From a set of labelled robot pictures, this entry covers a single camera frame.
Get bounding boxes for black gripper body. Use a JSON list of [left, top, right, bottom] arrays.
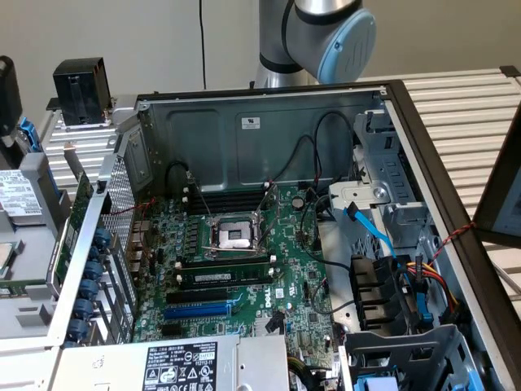
[[0, 55, 24, 168]]

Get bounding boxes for black CPU cooler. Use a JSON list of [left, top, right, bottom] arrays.
[[51, 57, 119, 131]]

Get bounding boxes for silver hard disk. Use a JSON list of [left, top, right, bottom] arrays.
[[0, 169, 44, 227]]

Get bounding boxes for silver CPU chip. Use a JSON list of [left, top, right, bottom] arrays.
[[0, 239, 24, 266]]

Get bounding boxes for grey parts rack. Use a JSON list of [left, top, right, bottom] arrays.
[[0, 152, 89, 339]]

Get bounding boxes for green spare RAM stick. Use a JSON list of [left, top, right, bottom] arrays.
[[0, 279, 48, 297]]

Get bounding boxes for open grey PC case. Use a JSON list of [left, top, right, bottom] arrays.
[[46, 79, 521, 391]]

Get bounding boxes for metal port block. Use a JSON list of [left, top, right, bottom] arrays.
[[126, 219, 150, 278]]

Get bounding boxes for thin metal locking lever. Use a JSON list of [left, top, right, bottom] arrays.
[[186, 170, 215, 221], [202, 243, 268, 256]]

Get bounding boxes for CPU socket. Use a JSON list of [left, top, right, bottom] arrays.
[[209, 215, 261, 256]]

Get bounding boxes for long black expansion slot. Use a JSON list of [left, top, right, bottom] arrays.
[[165, 287, 229, 305]]

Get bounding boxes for metal socket cover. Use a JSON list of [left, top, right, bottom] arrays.
[[254, 182, 282, 249]]

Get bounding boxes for blue expansion slot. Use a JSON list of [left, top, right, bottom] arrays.
[[163, 303, 232, 322]]

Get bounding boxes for green Dell motherboard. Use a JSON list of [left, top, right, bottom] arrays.
[[130, 182, 347, 391]]

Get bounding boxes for silver chipset heat sink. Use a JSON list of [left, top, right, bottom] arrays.
[[252, 315, 286, 336]]

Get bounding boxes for grey power supply unit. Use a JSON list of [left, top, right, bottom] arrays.
[[52, 333, 291, 391]]

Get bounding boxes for black plastic fan shroud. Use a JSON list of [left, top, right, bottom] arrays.
[[349, 254, 412, 332]]

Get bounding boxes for silver disk bay cage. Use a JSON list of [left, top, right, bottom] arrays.
[[327, 110, 433, 261]]

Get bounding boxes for pale blue plastic block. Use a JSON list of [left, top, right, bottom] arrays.
[[352, 366, 400, 391]]

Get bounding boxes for grey drive cage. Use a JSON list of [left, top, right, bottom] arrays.
[[339, 324, 488, 391]]

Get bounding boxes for dark framed monitor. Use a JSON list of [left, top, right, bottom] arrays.
[[474, 103, 521, 248]]

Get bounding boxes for blue disk carrier bracket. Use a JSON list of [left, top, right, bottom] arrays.
[[18, 116, 70, 209]]

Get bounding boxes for short red black wire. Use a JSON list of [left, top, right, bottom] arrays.
[[110, 197, 158, 245]]

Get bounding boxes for short looped black wire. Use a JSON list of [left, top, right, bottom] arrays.
[[165, 161, 191, 204]]

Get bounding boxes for thin black hanging cable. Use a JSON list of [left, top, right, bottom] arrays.
[[199, 0, 207, 90]]

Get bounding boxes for low arched black wire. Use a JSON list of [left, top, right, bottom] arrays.
[[268, 135, 323, 183]]

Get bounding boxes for tall arched black wire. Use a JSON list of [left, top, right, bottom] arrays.
[[314, 110, 356, 182]]

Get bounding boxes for black wire across motherboard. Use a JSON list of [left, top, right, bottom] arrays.
[[300, 231, 354, 272]]

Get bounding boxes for blue SATA wire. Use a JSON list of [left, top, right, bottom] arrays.
[[344, 202, 408, 278]]

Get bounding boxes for curved black fan wire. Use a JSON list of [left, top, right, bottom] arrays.
[[308, 279, 356, 314]]

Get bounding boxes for yellow green wire bundle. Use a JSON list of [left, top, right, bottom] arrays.
[[287, 356, 339, 391]]

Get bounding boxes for long red black twisted wire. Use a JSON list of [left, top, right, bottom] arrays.
[[431, 222, 477, 261]]

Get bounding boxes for red yellow power wires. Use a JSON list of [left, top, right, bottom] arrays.
[[401, 260, 463, 325]]

